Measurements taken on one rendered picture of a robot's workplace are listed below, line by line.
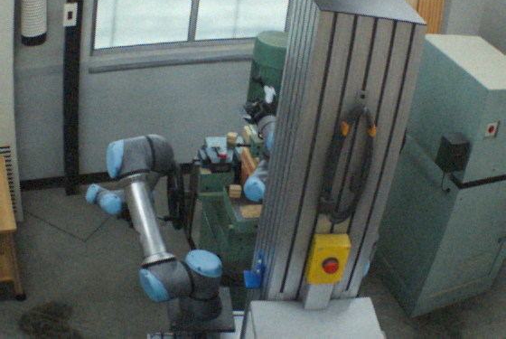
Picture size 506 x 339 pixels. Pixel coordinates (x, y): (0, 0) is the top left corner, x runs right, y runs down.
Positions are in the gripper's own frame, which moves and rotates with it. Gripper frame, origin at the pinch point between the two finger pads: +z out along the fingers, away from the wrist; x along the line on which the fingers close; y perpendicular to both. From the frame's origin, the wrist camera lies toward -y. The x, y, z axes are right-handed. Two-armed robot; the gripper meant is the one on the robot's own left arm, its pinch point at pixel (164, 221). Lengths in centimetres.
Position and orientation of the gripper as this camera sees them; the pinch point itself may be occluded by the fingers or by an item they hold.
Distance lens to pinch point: 277.9
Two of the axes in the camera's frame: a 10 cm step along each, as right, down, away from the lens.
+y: -5.9, 7.5, 3.0
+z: 7.7, 3.9, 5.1
